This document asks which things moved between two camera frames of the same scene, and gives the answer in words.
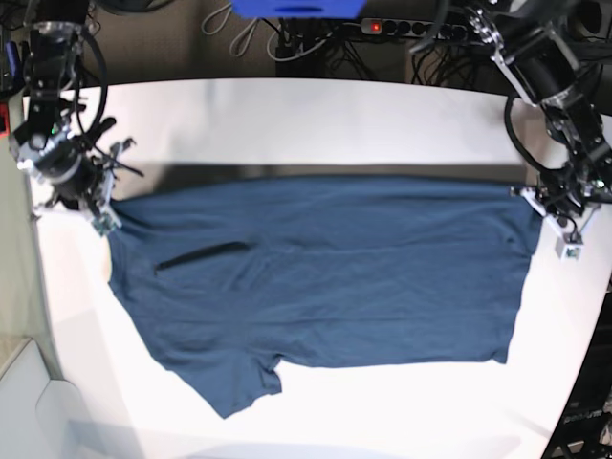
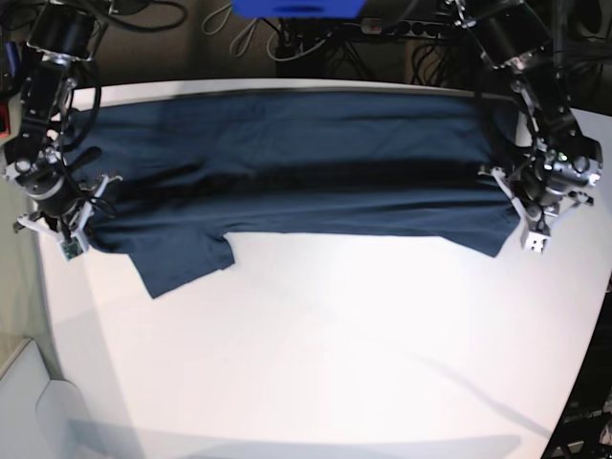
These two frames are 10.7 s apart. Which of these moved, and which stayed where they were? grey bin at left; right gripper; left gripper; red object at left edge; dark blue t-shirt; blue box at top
Moved: left gripper; dark blue t-shirt; right gripper
Stayed: blue box at top; red object at left edge; grey bin at left
